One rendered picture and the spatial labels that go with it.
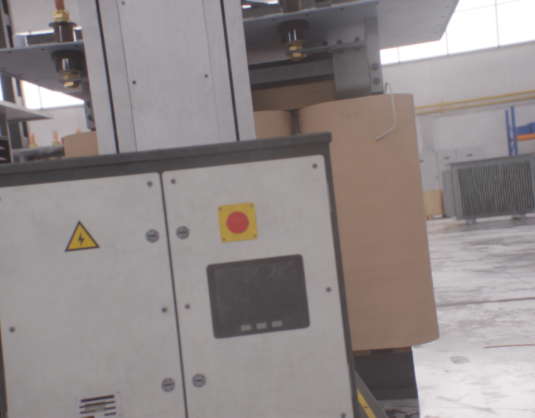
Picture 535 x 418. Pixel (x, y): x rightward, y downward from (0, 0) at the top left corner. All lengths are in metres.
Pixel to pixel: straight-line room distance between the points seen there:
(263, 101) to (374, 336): 0.94
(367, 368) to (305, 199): 1.61
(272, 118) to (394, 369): 1.00
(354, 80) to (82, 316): 1.62
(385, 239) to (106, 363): 1.49
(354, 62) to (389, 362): 1.08
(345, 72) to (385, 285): 0.76
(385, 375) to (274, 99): 1.08
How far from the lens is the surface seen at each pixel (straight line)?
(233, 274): 1.16
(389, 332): 2.55
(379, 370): 2.71
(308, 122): 2.58
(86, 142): 2.71
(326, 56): 2.91
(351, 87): 2.57
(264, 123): 2.56
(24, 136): 12.41
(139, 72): 1.63
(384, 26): 2.85
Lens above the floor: 0.72
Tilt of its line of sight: 1 degrees down
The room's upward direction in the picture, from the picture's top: 6 degrees counter-clockwise
